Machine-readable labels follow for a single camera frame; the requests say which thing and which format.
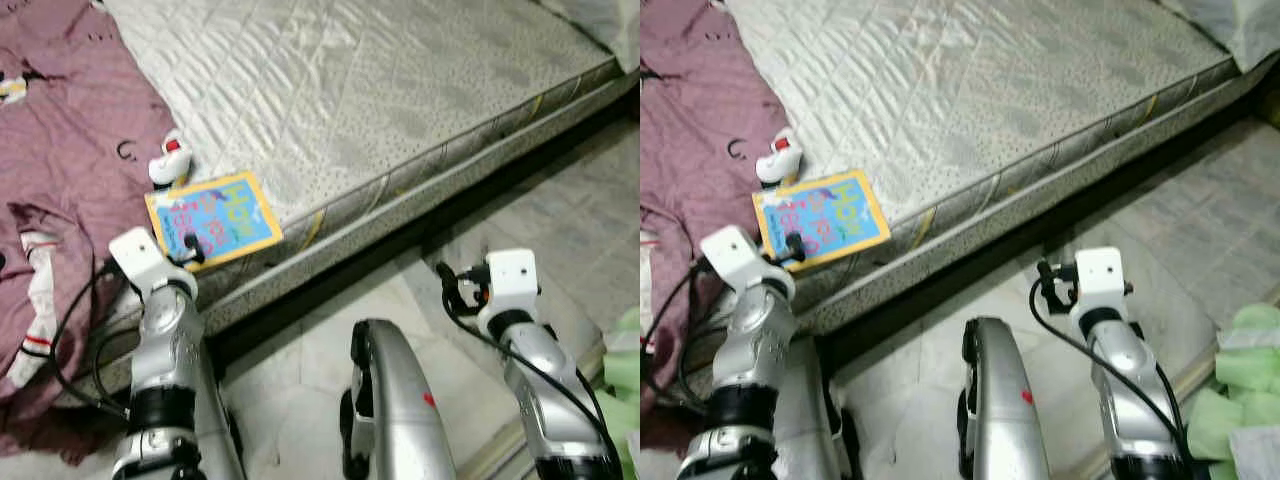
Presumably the dark bed base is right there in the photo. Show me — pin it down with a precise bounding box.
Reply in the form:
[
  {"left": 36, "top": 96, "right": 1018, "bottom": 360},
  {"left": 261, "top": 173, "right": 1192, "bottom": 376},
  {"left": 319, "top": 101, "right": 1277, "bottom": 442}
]
[
  {"left": 815, "top": 85, "right": 1280, "bottom": 366},
  {"left": 205, "top": 85, "right": 641, "bottom": 366}
]

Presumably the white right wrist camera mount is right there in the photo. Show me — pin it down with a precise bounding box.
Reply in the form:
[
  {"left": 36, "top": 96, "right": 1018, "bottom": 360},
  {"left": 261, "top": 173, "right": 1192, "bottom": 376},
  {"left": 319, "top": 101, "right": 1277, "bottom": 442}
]
[
  {"left": 478, "top": 248, "right": 541, "bottom": 336},
  {"left": 1073, "top": 247, "right": 1129, "bottom": 331}
]

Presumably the silver robot left leg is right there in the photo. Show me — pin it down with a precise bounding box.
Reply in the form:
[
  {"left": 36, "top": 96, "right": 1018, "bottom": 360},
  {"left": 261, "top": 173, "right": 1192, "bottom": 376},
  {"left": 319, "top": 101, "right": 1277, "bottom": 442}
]
[
  {"left": 775, "top": 335, "right": 861, "bottom": 480},
  {"left": 195, "top": 330, "right": 246, "bottom": 480}
]

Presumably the white quilted mattress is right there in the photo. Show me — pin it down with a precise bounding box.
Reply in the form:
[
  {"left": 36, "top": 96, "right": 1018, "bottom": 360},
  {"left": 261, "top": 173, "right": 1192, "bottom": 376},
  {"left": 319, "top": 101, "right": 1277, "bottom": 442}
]
[
  {"left": 720, "top": 0, "right": 1280, "bottom": 336},
  {"left": 45, "top": 0, "right": 641, "bottom": 401}
]

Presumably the white red toy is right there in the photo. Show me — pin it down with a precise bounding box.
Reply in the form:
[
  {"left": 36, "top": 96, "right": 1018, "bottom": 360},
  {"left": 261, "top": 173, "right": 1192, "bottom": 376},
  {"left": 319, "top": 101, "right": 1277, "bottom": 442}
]
[
  {"left": 148, "top": 128, "right": 193, "bottom": 193},
  {"left": 755, "top": 125, "right": 804, "bottom": 191}
]

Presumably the white red-striped cloth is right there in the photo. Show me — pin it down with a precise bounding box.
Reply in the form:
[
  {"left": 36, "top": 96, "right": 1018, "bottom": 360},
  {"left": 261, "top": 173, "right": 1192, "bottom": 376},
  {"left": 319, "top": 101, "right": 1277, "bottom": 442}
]
[
  {"left": 640, "top": 230, "right": 657, "bottom": 331},
  {"left": 5, "top": 230, "right": 63, "bottom": 391}
]

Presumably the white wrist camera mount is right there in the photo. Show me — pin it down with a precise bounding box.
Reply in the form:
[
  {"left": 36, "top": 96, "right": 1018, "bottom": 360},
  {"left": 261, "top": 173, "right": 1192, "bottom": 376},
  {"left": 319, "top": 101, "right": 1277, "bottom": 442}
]
[
  {"left": 1073, "top": 247, "right": 1129, "bottom": 331},
  {"left": 108, "top": 228, "right": 196, "bottom": 301},
  {"left": 478, "top": 248, "right": 541, "bottom": 336},
  {"left": 700, "top": 225, "right": 796, "bottom": 301}
]

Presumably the light green ruffled dress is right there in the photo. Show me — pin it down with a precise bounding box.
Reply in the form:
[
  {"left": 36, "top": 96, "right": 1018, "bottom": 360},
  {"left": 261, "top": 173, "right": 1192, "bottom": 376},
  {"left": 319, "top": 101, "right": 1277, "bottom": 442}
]
[
  {"left": 600, "top": 305, "right": 641, "bottom": 480},
  {"left": 1185, "top": 303, "right": 1280, "bottom": 480}
]

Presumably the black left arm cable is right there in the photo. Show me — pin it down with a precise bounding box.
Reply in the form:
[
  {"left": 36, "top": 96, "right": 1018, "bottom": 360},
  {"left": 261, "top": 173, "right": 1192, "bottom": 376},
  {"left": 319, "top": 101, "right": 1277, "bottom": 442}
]
[
  {"left": 50, "top": 255, "right": 131, "bottom": 421},
  {"left": 640, "top": 260, "right": 716, "bottom": 401}
]

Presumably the maroon blanket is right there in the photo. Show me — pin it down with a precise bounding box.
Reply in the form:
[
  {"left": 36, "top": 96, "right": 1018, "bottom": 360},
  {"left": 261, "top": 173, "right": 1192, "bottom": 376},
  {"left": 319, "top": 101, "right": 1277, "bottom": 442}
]
[
  {"left": 640, "top": 0, "right": 801, "bottom": 451},
  {"left": 0, "top": 0, "right": 191, "bottom": 461}
]

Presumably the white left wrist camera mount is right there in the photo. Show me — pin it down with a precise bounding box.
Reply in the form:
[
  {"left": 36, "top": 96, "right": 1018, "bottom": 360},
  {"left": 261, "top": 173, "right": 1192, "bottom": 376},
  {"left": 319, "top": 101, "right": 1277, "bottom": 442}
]
[
  {"left": 700, "top": 225, "right": 796, "bottom": 301},
  {"left": 108, "top": 228, "right": 196, "bottom": 301}
]

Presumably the blue yellow-bordered children's book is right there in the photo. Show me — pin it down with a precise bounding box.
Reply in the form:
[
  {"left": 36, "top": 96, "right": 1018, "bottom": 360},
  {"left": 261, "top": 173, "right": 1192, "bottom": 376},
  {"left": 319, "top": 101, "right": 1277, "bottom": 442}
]
[
  {"left": 145, "top": 170, "right": 284, "bottom": 273},
  {"left": 752, "top": 170, "right": 893, "bottom": 273}
]

